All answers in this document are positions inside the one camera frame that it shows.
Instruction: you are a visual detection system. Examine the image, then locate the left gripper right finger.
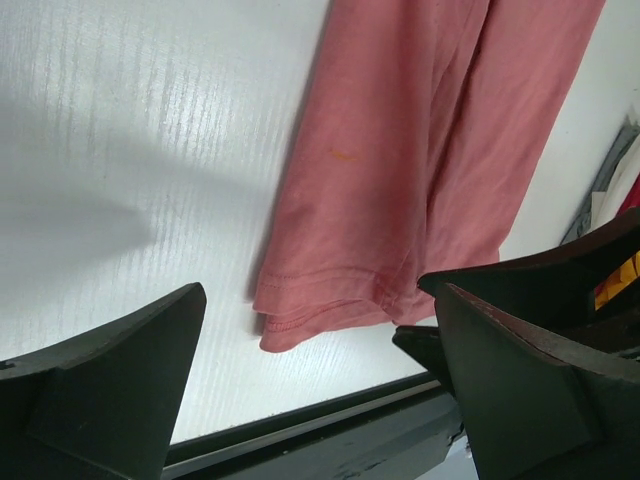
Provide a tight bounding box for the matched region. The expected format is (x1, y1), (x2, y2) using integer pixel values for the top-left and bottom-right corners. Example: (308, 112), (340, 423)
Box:
(419, 209), (639, 479)

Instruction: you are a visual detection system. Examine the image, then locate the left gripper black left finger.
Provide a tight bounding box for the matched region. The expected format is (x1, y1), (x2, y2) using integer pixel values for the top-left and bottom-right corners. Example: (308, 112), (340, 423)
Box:
(1, 283), (207, 479)

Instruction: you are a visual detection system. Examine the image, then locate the pink red t shirt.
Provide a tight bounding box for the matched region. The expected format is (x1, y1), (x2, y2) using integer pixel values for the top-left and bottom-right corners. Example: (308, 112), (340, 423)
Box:
(253, 1), (603, 353)

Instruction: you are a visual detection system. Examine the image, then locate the folded orange t shirt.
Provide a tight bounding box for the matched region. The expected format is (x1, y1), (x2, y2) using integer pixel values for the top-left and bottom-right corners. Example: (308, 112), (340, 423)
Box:
(594, 252), (640, 310)

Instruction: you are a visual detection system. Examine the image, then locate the folded white t shirt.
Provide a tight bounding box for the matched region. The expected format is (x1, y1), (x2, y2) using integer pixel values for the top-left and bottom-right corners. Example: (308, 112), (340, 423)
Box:
(592, 149), (639, 229)

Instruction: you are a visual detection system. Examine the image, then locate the folded magenta t shirt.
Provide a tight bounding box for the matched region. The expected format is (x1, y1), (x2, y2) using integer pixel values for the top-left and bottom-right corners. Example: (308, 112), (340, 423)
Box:
(618, 176), (640, 214)

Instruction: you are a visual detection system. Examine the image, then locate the folded grey t shirt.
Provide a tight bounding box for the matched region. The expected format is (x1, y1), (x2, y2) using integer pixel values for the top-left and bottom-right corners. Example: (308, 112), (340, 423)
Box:
(560, 115), (639, 245)

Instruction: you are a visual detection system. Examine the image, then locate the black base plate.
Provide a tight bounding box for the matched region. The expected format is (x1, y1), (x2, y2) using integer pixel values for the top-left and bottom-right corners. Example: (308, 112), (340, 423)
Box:
(161, 373), (462, 479)

